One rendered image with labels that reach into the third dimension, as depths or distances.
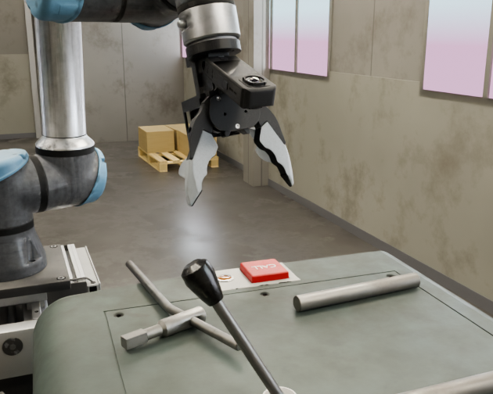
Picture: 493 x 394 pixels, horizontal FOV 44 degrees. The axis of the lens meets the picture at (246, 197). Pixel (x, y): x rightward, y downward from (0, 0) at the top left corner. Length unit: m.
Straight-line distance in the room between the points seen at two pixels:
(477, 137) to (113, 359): 3.30
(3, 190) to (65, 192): 0.12
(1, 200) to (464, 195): 3.17
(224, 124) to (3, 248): 0.61
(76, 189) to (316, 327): 0.64
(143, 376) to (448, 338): 0.37
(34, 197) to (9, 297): 0.19
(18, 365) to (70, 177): 0.37
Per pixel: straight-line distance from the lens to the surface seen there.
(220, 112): 0.76
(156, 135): 7.83
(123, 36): 9.44
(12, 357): 1.17
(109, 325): 0.81
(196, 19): 0.78
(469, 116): 3.89
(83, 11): 0.82
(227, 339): 0.72
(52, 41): 1.22
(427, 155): 4.21
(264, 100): 0.71
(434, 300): 0.90
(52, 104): 1.24
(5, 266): 1.23
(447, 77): 4.04
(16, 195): 1.22
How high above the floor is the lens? 1.62
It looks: 15 degrees down
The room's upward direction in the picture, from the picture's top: straight up
